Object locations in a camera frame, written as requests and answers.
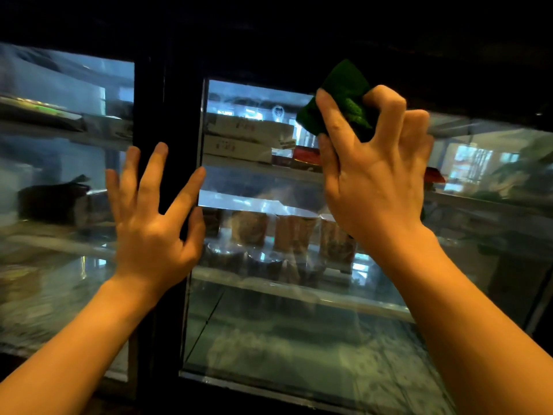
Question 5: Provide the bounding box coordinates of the brown paper cup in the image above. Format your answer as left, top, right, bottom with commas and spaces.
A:
230, 210, 269, 248
319, 215, 358, 265
274, 214, 319, 256

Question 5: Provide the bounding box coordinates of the dark flat tray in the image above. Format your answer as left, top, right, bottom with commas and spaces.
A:
0, 94, 86, 133

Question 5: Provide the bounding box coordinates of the person's right hand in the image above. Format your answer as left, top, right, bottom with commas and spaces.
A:
315, 85, 435, 266

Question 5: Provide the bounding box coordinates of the red-lidded container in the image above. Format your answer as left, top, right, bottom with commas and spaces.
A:
290, 145, 323, 172

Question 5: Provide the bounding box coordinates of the black bag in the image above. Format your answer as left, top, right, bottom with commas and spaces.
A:
17, 174, 92, 226

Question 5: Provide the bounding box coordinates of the person's left hand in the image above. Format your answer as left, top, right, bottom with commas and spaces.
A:
106, 142, 207, 303

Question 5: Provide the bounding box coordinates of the person's right forearm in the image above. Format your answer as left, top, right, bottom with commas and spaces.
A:
380, 227, 553, 415

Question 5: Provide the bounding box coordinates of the foil-covered bowl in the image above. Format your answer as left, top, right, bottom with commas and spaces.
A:
247, 250, 287, 282
206, 241, 248, 273

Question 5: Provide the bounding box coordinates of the red-topped dark container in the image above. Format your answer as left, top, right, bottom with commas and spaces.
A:
423, 167, 446, 191

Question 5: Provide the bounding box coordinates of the large white flat box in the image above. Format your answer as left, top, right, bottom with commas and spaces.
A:
207, 113, 297, 148

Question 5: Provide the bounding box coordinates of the person's left forearm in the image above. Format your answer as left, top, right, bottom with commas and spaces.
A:
0, 276, 158, 415

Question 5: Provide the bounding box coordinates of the small white flat box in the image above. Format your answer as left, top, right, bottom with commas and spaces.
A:
202, 135, 274, 164

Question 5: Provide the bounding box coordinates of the green cleaning cloth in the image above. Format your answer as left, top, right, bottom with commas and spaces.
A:
296, 59, 381, 143

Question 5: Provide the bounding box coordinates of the black glass-door display fridge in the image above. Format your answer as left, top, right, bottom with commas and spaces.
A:
0, 21, 553, 415

